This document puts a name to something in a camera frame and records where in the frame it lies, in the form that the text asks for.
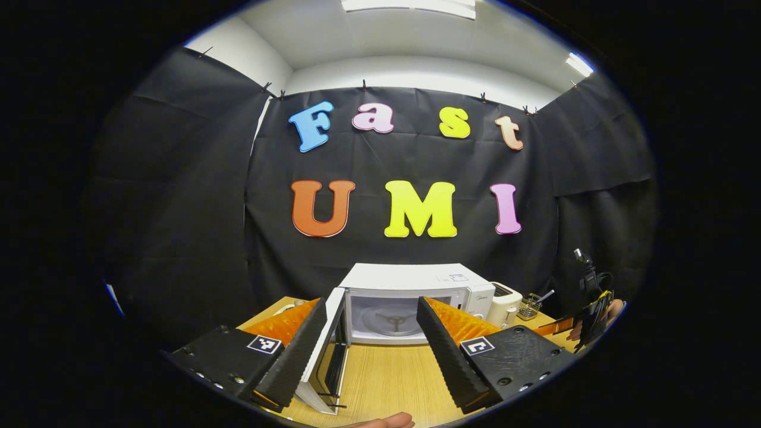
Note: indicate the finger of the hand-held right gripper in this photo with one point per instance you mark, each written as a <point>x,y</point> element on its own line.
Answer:
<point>553,326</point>

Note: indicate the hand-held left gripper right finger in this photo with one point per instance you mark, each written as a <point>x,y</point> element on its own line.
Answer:
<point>449,362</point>

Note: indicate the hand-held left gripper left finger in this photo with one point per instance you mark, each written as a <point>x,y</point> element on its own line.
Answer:
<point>294,362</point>

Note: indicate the white microwave oven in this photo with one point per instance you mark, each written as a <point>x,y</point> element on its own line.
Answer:
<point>410,276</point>

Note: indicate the clear utensil holder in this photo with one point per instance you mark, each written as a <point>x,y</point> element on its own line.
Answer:
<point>528,309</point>

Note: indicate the metal spoon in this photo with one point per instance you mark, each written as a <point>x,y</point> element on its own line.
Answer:
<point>546,295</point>

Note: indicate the white toaster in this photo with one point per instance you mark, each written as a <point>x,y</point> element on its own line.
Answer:
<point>505,304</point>

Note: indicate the black backdrop cloth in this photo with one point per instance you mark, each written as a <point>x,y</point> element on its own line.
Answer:
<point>380,160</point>

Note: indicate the small ceiling light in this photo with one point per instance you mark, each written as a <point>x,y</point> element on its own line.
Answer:
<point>579,64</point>

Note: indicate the large ceiling light panel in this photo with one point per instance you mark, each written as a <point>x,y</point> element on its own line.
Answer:
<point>410,6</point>

